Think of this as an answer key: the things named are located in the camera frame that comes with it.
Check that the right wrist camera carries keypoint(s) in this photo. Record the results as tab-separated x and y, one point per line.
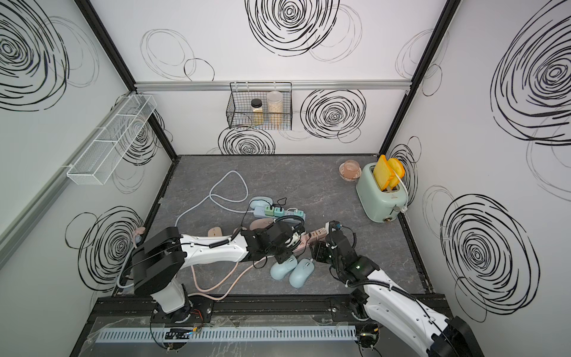
332	226

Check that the blue power strip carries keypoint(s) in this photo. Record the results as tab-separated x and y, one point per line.
290	216

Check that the mint green toaster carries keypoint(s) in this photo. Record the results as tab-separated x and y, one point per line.
380	206

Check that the black wire basket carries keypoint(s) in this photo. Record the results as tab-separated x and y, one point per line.
239	112

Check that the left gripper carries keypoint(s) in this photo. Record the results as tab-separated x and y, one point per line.
288	253

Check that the yellow toast slice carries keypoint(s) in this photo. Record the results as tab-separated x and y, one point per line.
388	172

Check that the blue mouse behind strip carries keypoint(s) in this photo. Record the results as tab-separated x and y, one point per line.
260	201

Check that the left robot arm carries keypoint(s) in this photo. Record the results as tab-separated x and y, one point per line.
158	260

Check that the pink mouse sideways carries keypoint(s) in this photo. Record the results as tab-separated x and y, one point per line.
261	224

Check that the brown lid spice jar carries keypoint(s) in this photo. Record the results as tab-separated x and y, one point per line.
258	113

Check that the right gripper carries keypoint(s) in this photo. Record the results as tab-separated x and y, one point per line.
317	253

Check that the white wire shelf basket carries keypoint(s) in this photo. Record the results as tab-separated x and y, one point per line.
126	137

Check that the peach mouse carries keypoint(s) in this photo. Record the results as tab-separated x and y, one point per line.
215	232

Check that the pink glass bowl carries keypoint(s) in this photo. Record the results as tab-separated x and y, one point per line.
350	170

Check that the light blue mouse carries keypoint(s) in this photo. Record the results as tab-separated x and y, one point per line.
280	270
301	273

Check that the pink power strip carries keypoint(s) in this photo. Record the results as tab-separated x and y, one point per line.
308	239

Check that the white lid tall jar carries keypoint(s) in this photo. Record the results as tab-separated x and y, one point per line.
275	108

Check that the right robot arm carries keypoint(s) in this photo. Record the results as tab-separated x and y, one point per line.
377	297

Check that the grey cable duct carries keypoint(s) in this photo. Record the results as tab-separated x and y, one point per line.
226	334

